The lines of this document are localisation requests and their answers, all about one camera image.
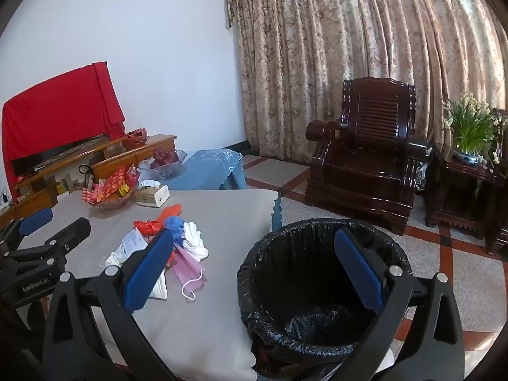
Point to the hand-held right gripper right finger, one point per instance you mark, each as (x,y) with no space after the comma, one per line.
(359,270)

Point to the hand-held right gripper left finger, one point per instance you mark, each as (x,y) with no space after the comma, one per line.
(147,274)

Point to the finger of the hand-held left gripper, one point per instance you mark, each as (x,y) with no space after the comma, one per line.
(71,231)
(35,216)

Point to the white printed packet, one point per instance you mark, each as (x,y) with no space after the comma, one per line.
(133,242)

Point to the pink face mask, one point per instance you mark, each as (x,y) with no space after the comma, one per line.
(186,266)

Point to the bin with black liner bag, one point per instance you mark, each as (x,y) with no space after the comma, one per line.
(301,278)

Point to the white crumpled paper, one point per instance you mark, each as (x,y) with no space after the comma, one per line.
(115,260)

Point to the wicker snack basket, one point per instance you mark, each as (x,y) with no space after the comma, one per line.
(113,203)

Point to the blue plastic bag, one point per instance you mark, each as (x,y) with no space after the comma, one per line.
(174,226)

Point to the black scissors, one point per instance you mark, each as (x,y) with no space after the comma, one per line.
(88,174)

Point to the orange mesh net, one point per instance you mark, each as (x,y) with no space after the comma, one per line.
(170,210)

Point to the white tissue box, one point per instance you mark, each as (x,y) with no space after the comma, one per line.
(153,196)

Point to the grey tablecloth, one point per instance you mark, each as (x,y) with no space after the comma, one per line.
(222,222)

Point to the blue scalloped table cover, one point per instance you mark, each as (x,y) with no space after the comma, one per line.
(277,212)

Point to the dark wooden armchair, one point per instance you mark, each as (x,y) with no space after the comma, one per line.
(357,166)

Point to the glass fruit bowl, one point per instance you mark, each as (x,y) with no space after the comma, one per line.
(164,170)

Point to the red cloth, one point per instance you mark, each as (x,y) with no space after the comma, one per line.
(59,107)

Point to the red woven basket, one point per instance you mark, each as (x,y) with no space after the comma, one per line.
(135,138)

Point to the red apple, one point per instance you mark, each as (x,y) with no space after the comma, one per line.
(172,158)
(159,154)

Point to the blue embroidered tablecloth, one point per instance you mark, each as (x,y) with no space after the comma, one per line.
(206,166)

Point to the wooden television cabinet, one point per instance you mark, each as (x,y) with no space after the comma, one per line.
(158,141)

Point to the dark wooden side table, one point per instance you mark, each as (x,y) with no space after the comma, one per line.
(456,190)

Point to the potted narcissus plant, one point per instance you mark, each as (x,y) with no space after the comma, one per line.
(472,127)

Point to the beige patterned curtain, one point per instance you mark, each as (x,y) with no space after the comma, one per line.
(317,47)

